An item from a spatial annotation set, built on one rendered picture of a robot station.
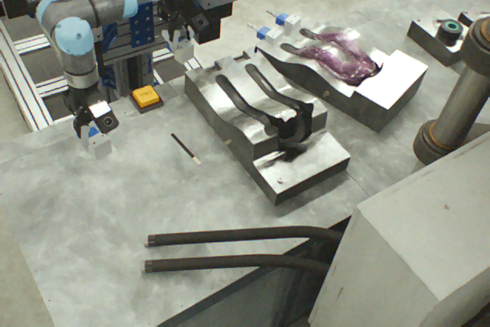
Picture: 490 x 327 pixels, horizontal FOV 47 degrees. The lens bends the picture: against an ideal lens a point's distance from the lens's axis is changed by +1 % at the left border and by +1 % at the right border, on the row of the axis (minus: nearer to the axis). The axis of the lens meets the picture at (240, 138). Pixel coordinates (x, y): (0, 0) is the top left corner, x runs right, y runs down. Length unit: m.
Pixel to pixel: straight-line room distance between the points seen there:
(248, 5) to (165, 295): 2.41
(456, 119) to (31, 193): 1.08
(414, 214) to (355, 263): 0.12
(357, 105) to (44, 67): 1.60
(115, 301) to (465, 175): 0.88
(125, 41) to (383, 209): 1.45
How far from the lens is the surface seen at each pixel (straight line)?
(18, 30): 3.08
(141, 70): 2.38
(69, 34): 1.26
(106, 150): 1.52
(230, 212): 1.54
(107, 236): 1.52
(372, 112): 1.77
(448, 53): 2.10
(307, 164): 1.60
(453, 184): 0.85
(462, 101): 1.07
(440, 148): 1.15
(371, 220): 0.78
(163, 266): 1.42
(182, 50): 1.73
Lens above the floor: 2.09
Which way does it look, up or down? 49 degrees down
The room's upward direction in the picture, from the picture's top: 7 degrees clockwise
